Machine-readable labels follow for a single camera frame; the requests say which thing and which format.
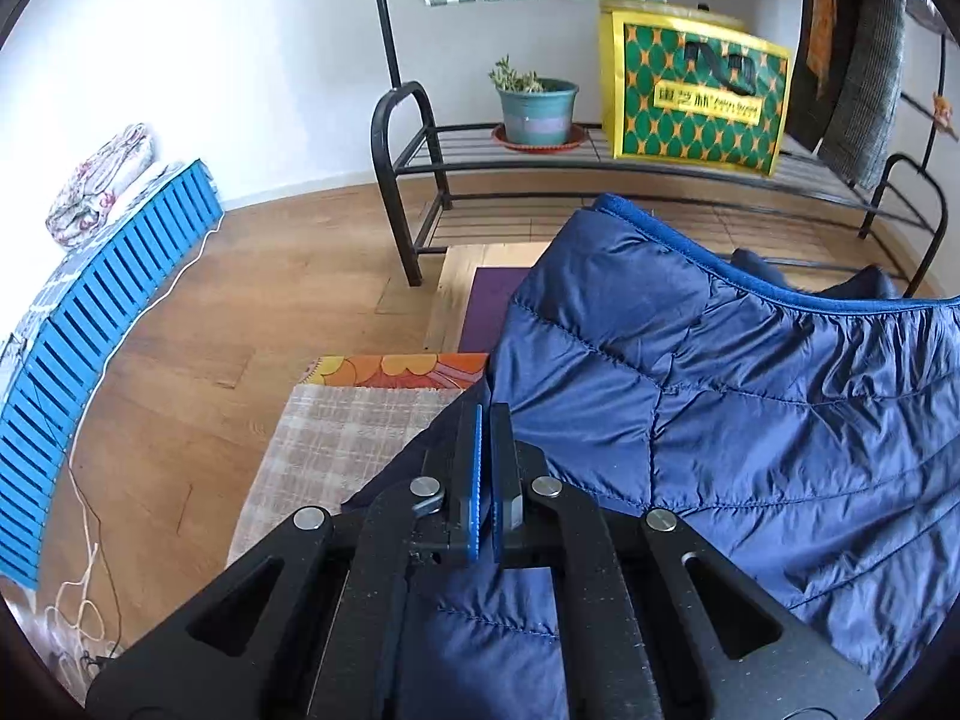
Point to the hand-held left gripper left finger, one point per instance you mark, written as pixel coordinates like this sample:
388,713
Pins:
474,480

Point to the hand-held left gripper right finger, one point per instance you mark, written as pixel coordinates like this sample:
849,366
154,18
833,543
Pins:
496,480

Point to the navy puffer jacket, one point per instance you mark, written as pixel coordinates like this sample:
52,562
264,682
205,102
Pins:
712,405

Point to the black metal clothes rack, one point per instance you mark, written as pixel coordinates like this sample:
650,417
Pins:
395,90

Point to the orange floral cloth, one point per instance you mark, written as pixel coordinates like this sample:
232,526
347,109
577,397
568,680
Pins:
405,371

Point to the beige checked blanket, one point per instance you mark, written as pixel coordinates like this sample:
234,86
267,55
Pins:
337,450

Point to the potted plant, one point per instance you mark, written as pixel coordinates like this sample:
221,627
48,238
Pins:
536,116

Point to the blue slatted mattress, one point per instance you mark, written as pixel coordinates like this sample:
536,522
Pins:
90,315

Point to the green yellow patterned bag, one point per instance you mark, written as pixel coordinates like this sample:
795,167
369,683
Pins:
697,105

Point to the grey patterned sheet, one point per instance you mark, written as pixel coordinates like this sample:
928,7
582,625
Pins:
56,289

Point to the folded floral quilt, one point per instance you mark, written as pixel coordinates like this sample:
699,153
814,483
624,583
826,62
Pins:
97,187

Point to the black jacket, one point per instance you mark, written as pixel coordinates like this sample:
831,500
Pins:
799,105

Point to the grey plaid coat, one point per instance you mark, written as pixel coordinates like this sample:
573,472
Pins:
870,90

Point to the small teddy bear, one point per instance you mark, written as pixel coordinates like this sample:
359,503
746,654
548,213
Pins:
943,109

